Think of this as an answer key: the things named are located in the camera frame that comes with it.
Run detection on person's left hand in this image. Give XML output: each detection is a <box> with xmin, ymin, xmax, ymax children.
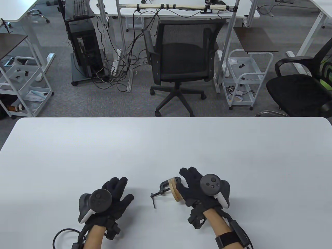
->
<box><xmin>86</xmin><ymin>177</ymin><xmax>134</xmax><ymax>229</ymax></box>

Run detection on black office chair green back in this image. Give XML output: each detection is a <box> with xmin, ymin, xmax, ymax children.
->
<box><xmin>266</xmin><ymin>38</ymin><xmax>332</xmax><ymax>117</ymax></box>

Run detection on black computer tower on stand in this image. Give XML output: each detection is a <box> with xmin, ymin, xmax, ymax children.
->
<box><xmin>58</xmin><ymin>0</ymin><xmax>107</xmax><ymax>87</ymax></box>

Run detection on white paper sheet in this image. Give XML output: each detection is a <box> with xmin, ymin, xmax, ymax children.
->
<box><xmin>25</xmin><ymin>89</ymin><xmax>50</xmax><ymax>102</ymax></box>

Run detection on person's left forearm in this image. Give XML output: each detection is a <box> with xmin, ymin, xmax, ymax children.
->
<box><xmin>83</xmin><ymin>224</ymin><xmax>107</xmax><ymax>249</ymax></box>

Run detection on person's right forearm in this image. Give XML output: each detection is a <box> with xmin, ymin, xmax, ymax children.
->
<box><xmin>204</xmin><ymin>208</ymin><xmax>240</xmax><ymax>249</ymax></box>

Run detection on white desk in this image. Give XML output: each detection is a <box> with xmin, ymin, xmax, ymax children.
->
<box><xmin>89</xmin><ymin>0</ymin><xmax>260</xmax><ymax>33</ymax></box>
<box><xmin>0</xmin><ymin>0</ymin><xmax>56</xmax><ymax>82</ymax></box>
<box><xmin>285</xmin><ymin>0</ymin><xmax>332</xmax><ymax>76</ymax></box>

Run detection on white power strip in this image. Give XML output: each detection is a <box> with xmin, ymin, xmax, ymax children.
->
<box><xmin>111</xmin><ymin>49</ymin><xmax>123</xmax><ymax>76</ymax></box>

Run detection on grey and white controller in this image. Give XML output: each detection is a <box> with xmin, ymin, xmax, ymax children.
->
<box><xmin>78</xmin><ymin>189</ymin><xmax>112</xmax><ymax>224</ymax></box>
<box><xmin>200</xmin><ymin>174</ymin><xmax>230</xmax><ymax>209</ymax></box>

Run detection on black mesh office chair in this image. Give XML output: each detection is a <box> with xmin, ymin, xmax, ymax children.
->
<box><xmin>142</xmin><ymin>19</ymin><xmax>226</xmax><ymax>117</ymax></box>

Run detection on black metal clamp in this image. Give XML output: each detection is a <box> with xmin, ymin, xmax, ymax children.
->
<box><xmin>150</xmin><ymin>177</ymin><xmax>181</xmax><ymax>209</ymax></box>

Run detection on tangled black floor cables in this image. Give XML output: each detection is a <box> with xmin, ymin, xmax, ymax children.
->
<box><xmin>92</xmin><ymin>8</ymin><xmax>162</xmax><ymax>92</ymax></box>

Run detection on chrome chair base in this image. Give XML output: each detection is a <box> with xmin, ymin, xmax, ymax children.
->
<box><xmin>27</xmin><ymin>9</ymin><xmax>50</xmax><ymax>24</ymax></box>
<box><xmin>255</xmin><ymin>110</ymin><xmax>289</xmax><ymax>117</ymax></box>

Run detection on black cable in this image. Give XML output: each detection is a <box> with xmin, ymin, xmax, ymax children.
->
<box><xmin>217</xmin><ymin>209</ymin><xmax>253</xmax><ymax>249</ymax></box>
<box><xmin>53</xmin><ymin>224</ymin><xmax>90</xmax><ymax>249</ymax></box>

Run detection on dark wood side table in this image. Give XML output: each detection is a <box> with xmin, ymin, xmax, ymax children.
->
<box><xmin>233</xmin><ymin>27</ymin><xmax>279</xmax><ymax>54</ymax></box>
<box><xmin>0</xmin><ymin>32</ymin><xmax>28</xmax><ymax>60</ymax></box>

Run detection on black bag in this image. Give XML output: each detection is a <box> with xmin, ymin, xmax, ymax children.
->
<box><xmin>0</xmin><ymin>94</ymin><xmax>12</xmax><ymax>120</ymax></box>

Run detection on person's right hand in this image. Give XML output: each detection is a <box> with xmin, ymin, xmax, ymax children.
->
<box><xmin>176</xmin><ymin>167</ymin><xmax>223</xmax><ymax>212</ymax></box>

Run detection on round wooden disc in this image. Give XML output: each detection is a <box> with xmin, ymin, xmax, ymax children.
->
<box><xmin>173</xmin><ymin>178</ymin><xmax>186</xmax><ymax>202</ymax></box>
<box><xmin>169</xmin><ymin>178</ymin><xmax>180</xmax><ymax>202</ymax></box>

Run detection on black keyboard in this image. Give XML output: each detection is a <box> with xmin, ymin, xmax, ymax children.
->
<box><xmin>73</xmin><ymin>0</ymin><xmax>87</xmax><ymax>18</ymax></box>

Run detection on white rolling wire cart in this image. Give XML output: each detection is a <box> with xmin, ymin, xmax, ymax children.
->
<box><xmin>221</xmin><ymin>49</ymin><xmax>274</xmax><ymax>111</ymax></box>
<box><xmin>0</xmin><ymin>56</ymin><xmax>54</xmax><ymax>119</ymax></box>

